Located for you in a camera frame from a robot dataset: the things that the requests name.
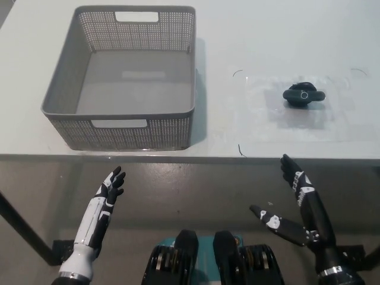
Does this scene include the black webcam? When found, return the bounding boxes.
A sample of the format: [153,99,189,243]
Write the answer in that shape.
[282,81,327,108]

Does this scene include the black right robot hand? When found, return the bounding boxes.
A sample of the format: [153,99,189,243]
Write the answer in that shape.
[249,153,343,270]

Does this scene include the grey perforated plastic basket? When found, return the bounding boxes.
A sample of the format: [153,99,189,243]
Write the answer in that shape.
[40,5,197,151]

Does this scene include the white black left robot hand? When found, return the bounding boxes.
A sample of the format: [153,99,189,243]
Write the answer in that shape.
[72,166,126,249]

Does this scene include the black table leg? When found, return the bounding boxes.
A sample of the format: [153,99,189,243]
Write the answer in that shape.
[0,191,59,265]

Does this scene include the black floor foot plate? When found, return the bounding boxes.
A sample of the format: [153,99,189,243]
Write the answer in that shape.
[337,244,365,262]
[52,238,75,265]

